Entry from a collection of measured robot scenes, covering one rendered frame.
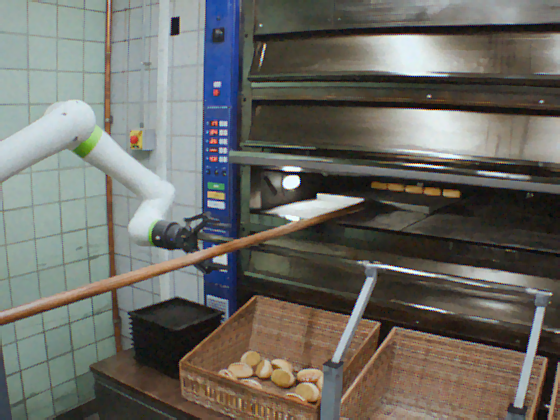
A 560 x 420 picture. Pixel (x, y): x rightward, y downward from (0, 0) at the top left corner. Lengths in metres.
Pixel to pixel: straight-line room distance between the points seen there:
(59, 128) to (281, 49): 0.97
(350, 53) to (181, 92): 0.82
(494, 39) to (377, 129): 0.51
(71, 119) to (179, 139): 0.98
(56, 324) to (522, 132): 2.20
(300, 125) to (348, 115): 0.19
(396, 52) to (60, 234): 1.72
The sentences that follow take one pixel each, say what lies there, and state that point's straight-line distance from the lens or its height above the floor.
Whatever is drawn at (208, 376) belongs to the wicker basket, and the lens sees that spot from 1.87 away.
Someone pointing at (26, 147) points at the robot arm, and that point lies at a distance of 1.49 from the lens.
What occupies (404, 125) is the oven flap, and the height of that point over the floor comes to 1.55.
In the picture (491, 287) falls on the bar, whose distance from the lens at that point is 1.44.
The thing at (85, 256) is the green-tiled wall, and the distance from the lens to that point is 2.77.
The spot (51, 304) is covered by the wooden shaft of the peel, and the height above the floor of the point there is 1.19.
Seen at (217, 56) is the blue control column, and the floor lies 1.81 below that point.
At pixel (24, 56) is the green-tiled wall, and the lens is 2.53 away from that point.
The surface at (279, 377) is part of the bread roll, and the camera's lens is 2.04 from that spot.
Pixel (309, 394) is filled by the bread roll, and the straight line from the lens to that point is 1.93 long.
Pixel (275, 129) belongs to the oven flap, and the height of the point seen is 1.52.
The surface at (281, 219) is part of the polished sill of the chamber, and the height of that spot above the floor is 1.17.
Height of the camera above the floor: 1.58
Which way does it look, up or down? 10 degrees down
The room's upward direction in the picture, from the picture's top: 1 degrees clockwise
